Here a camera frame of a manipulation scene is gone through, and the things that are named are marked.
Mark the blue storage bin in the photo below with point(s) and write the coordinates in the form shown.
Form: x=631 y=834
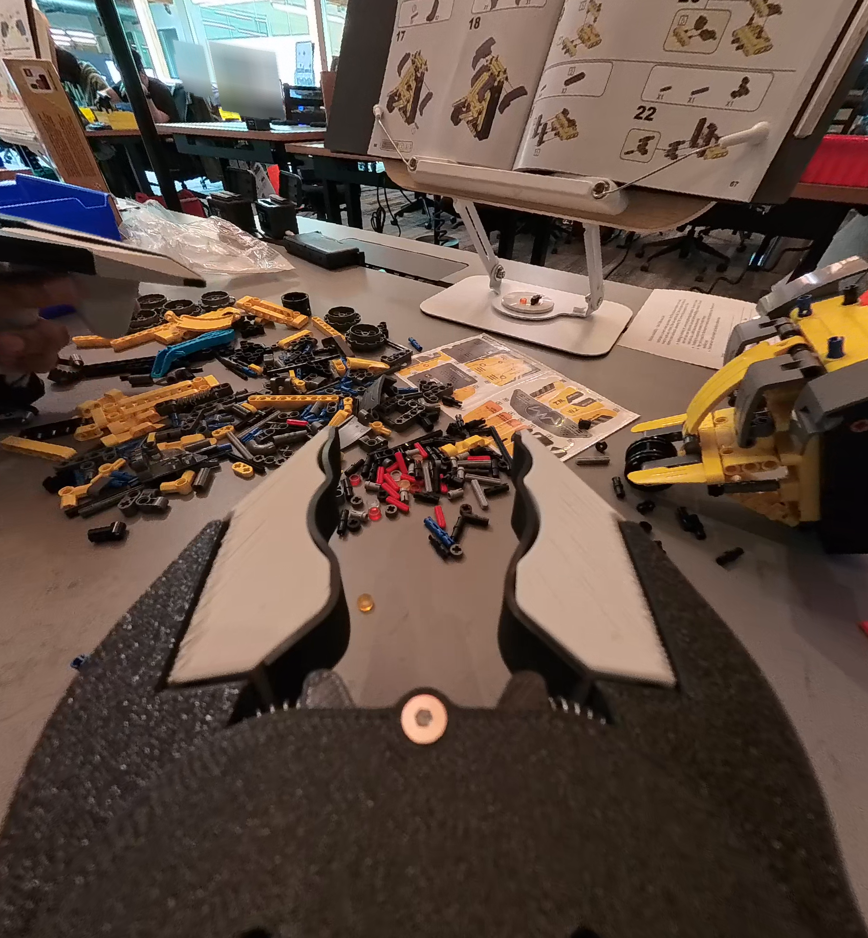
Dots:
x=45 y=201

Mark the pile of toy building pieces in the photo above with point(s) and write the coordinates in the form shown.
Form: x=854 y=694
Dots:
x=280 y=410

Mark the black power adapter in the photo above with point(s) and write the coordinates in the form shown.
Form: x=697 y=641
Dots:
x=324 y=250

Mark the brown cardboard box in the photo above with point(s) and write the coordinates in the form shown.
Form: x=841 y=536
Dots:
x=60 y=124

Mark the clear plastic bag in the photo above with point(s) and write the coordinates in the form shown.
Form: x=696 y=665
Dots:
x=199 y=242

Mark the black toy connector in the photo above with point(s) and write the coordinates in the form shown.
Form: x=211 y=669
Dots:
x=108 y=532

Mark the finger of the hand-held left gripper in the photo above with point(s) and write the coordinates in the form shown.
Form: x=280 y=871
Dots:
x=111 y=256

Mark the person's left hand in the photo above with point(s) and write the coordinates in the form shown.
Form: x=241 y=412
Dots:
x=9 y=333

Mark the open instruction booklet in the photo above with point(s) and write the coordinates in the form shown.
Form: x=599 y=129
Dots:
x=610 y=80

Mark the background wooden desk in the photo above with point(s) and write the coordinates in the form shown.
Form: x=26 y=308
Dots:
x=207 y=133

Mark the yellow sticker sheet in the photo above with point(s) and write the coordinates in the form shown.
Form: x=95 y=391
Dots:
x=544 y=403

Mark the white book stand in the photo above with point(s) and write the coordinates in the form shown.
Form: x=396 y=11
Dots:
x=529 y=315

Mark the black double toy pin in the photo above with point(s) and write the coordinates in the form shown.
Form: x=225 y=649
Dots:
x=690 y=522

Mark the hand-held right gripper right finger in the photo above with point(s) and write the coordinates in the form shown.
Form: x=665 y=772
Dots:
x=588 y=586

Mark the small black box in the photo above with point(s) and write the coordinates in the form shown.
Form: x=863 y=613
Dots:
x=232 y=212
x=276 y=216

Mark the yellow toy vehicle model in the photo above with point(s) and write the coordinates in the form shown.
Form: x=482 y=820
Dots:
x=764 y=440

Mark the red storage bin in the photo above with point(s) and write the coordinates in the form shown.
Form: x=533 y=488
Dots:
x=852 y=161

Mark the black metal pole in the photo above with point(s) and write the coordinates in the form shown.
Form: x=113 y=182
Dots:
x=137 y=102

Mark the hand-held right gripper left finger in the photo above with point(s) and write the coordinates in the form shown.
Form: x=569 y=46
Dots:
x=258 y=579

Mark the printed paper sheet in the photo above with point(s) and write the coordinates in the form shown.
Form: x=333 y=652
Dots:
x=690 y=326

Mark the black office chair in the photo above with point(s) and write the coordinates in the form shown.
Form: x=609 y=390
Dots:
x=687 y=245

